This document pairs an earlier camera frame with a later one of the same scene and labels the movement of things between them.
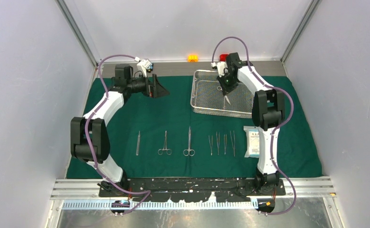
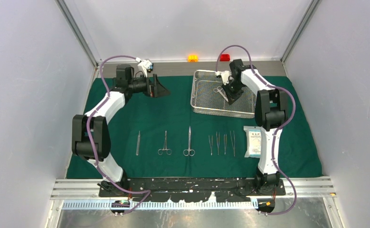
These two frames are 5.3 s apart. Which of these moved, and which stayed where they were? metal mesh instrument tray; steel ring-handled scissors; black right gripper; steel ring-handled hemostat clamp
Moved: black right gripper
Stayed: steel ring-handled hemostat clamp; steel ring-handled scissors; metal mesh instrument tray
